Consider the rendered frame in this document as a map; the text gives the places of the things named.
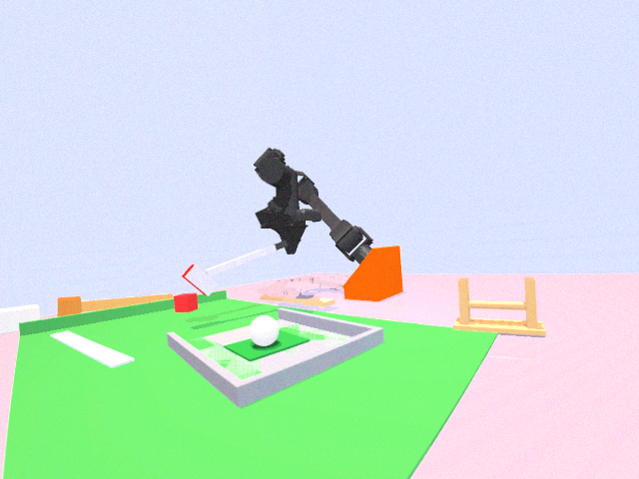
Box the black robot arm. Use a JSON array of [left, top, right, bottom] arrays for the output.
[[254, 147, 373, 265]]

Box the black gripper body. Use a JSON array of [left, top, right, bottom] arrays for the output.
[[260, 190, 321, 229]]

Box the white flat strip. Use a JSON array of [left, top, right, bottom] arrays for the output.
[[50, 330, 135, 368]]

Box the white golf ball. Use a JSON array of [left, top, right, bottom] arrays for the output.
[[249, 315, 280, 346]]

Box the green putting mat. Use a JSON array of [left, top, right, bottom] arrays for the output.
[[2, 298, 498, 479]]

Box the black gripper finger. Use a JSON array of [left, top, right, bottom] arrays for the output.
[[271, 228, 291, 254], [283, 225, 309, 254]]

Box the small white cube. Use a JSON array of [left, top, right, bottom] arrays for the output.
[[0, 304, 40, 334]]

